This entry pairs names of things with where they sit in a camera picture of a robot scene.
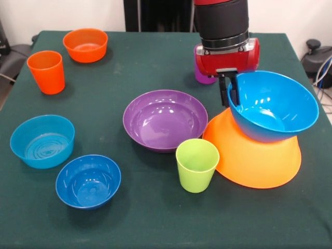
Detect large light blue bowl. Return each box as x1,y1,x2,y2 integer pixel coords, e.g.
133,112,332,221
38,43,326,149
227,70,320,143

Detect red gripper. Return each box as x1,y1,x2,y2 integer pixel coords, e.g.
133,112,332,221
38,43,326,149
195,38,261,107

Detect small orange bowl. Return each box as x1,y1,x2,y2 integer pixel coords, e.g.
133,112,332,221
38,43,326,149
62,27,109,63

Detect purple bowl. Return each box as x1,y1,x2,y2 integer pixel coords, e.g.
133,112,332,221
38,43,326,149
122,89,209,154

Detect purple cup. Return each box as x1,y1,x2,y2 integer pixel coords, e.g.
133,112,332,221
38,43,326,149
193,46,217,85

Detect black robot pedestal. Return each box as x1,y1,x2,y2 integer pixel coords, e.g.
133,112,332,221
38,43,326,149
123,0,202,33

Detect large yellow-orange bowl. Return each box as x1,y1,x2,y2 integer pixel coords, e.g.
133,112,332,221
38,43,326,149
202,107,302,189

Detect dark blue bowl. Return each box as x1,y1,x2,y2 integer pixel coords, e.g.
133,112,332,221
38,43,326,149
55,154,122,211

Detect green cup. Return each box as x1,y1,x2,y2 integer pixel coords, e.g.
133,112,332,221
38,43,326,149
175,138,220,194

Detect dark green tablecloth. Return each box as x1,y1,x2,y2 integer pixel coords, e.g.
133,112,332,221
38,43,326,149
0,30,332,249

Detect flat-bottomed light blue bowl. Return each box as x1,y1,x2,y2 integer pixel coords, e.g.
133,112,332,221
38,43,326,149
9,114,76,170

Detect orange cup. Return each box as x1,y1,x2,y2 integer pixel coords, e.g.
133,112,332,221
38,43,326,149
26,50,66,95

